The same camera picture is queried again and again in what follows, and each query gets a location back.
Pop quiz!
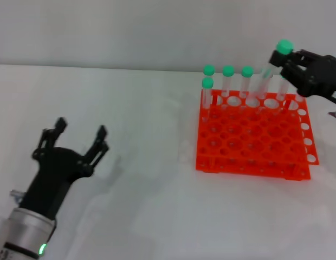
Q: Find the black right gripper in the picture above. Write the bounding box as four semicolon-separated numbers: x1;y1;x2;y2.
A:
269;49;336;107

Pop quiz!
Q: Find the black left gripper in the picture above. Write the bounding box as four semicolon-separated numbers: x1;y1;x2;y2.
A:
22;116;112;220

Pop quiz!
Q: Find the orange test tube rack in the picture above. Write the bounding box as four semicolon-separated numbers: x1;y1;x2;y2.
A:
194;88;320;181

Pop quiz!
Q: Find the grey metal left wrist bracket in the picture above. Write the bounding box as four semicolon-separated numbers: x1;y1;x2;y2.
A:
9;190;23;203

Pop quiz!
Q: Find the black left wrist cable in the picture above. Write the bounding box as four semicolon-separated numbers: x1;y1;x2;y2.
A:
46;220;57;246

